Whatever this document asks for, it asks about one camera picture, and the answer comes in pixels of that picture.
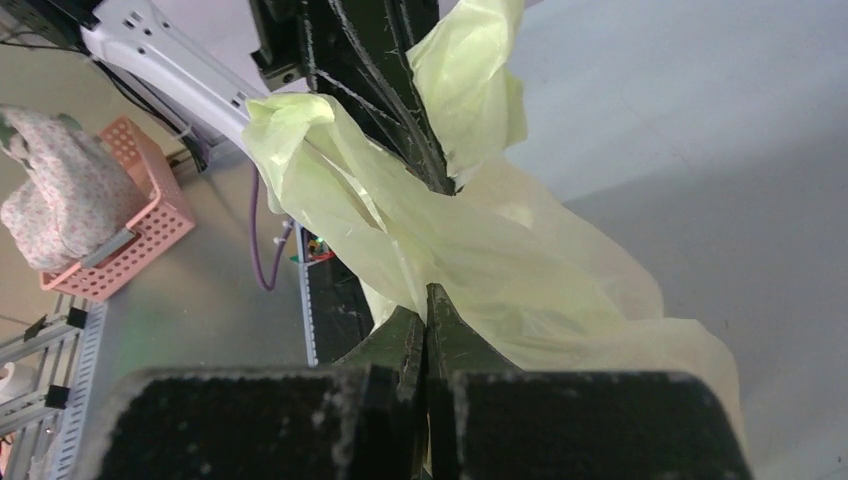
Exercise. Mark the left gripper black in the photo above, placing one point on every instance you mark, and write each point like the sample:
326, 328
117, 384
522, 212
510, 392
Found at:
356, 52

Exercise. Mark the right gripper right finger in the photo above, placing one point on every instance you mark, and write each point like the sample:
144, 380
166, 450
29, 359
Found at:
490, 419

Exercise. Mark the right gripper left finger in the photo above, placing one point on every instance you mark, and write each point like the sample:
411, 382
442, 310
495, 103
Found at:
360, 418

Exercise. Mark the pale green plastic bag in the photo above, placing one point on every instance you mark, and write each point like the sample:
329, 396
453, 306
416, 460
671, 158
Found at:
544, 287

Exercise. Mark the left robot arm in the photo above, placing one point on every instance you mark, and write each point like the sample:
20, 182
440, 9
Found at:
137, 37

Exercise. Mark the pink plastic basket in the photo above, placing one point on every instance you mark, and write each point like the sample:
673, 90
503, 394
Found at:
164, 220

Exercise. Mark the floral fabric bundle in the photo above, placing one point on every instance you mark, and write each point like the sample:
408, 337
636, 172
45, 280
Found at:
76, 197

